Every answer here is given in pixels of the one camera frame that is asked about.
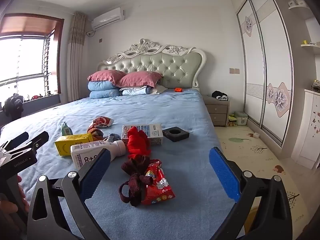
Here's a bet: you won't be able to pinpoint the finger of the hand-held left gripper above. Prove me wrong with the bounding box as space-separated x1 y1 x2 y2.
7 131 49 155
0 132 29 151

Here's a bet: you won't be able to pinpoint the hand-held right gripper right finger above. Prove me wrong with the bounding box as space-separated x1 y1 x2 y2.
209 147 293 240

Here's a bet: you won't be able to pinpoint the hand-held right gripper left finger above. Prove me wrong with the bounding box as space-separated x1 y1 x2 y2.
27 148 112 240

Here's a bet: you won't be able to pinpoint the white plastic bottle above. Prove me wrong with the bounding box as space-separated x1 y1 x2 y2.
70 140 127 169

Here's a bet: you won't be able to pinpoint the green packet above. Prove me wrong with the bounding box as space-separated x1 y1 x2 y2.
61 121 73 136

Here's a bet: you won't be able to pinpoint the yellow carton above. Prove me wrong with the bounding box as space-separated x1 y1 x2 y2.
54 133 94 157

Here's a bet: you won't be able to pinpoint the maroon knitted sock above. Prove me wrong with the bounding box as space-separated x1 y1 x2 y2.
119 156 150 207

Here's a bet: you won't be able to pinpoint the blue sock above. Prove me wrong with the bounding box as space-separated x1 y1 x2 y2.
104 133 123 143

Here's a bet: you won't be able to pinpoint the orange knitted sock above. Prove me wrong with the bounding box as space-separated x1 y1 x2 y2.
87 128 104 140

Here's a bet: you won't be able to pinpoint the red sock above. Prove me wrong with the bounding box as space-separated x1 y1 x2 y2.
127 127 152 160

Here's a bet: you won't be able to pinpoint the red and white snack bag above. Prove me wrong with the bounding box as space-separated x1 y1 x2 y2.
87 117 114 133

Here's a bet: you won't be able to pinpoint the black foam block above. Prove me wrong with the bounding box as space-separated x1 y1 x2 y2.
162 127 190 142

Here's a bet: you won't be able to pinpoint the red snack packet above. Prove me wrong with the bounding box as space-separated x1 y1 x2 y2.
141 159 176 205

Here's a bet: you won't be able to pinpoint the white and blue milk carton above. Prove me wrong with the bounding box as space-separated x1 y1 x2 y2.
121 124 164 146

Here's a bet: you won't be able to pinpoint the person's left hand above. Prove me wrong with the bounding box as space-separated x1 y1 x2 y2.
0 175 30 220

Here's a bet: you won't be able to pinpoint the dark jacket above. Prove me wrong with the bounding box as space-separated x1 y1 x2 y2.
2 93 24 119

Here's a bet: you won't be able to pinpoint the patterned floor mat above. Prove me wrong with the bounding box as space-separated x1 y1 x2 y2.
214 125 308 230

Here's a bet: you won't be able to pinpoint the row of windowsill trinkets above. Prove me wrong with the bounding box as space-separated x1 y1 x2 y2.
25 91 58 101

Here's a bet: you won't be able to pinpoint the white storage box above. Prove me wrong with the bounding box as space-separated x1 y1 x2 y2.
234 111 248 126

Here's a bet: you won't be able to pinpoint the grey nightstand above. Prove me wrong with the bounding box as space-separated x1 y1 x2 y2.
202 94 230 127

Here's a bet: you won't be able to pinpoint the folded blue quilt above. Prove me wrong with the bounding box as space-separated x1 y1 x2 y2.
88 80 120 92
89 89 120 99

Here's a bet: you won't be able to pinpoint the window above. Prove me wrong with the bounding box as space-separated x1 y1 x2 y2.
0 14 64 100

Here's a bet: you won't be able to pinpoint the black clothes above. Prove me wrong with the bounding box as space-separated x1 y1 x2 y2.
212 90 228 100

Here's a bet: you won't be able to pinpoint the beige curtain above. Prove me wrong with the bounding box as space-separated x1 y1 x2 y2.
67 12 88 103

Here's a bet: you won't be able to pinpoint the folded light blue blanket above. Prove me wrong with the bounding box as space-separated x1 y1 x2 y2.
119 85 157 96

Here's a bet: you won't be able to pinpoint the bed with blue sheet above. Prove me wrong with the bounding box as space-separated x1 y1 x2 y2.
0 39 240 240

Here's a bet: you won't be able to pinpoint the pink pillow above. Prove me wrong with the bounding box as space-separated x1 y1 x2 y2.
87 70 127 87
116 71 163 88

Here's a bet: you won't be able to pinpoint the white cabinet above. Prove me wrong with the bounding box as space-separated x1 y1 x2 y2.
291 89 320 169

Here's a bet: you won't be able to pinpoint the white floral sliding wardrobe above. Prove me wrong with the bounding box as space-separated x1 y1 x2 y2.
229 0 294 147

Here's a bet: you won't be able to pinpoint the white air conditioner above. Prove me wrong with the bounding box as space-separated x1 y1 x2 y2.
91 7 125 31

